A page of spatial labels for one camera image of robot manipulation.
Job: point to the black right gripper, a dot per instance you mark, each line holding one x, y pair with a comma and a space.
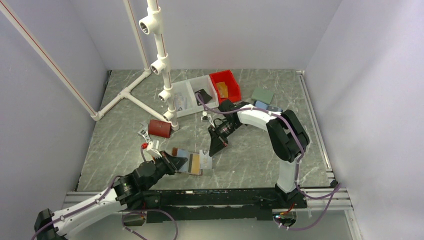
218, 142

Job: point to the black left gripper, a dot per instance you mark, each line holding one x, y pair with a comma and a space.
176, 162

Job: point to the brown leather card holder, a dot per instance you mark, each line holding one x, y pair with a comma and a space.
182, 153

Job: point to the gold card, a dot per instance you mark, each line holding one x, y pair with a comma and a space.
194, 164

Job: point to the white vip card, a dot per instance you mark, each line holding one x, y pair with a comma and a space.
205, 160

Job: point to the black card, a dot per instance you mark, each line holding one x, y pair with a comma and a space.
203, 95

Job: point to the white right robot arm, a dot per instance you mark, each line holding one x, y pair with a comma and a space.
287, 136

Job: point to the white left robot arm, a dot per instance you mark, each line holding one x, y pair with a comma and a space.
130, 192

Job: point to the dark red card holder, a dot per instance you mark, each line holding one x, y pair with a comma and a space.
159, 128

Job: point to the orange card in bin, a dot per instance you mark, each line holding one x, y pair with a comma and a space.
222, 89

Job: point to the blue card holder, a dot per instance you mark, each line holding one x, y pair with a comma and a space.
264, 106

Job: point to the green card holder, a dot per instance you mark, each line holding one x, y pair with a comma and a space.
263, 95

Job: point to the clear left plastic bin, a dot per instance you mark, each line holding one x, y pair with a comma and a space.
185, 88

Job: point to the clear plastic bin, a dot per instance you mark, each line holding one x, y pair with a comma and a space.
185, 88
202, 86

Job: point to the red plastic bin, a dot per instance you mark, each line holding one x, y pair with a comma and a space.
233, 87

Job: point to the clear middle plastic bin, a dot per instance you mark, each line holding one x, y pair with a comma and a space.
202, 86

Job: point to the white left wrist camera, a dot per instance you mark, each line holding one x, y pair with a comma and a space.
150, 148

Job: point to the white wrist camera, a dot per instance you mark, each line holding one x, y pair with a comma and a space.
205, 117
150, 148

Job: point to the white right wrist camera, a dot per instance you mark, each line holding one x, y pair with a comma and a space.
205, 117

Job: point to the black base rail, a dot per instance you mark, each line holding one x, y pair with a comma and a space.
224, 204

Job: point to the adjustable wrench red handle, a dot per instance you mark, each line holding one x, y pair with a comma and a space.
144, 132

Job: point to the white pvc pipe frame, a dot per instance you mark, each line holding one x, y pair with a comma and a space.
151, 24

